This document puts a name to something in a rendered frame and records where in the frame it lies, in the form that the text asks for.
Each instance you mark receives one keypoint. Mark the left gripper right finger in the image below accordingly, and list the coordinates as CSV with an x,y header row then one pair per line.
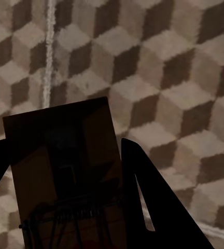
x,y
174,226

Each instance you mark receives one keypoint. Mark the mousetrap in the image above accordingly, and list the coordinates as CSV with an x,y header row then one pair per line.
x,y
67,174

